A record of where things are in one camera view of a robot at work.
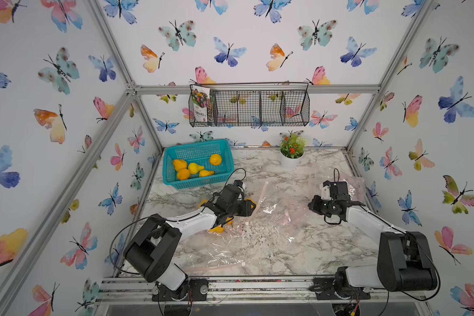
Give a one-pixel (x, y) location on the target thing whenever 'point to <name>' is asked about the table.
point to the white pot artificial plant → (292, 149)
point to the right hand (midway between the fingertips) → (311, 202)
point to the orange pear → (180, 164)
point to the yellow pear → (183, 174)
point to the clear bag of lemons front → (248, 239)
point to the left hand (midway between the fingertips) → (252, 204)
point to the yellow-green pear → (194, 168)
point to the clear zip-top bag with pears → (357, 186)
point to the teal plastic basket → (215, 155)
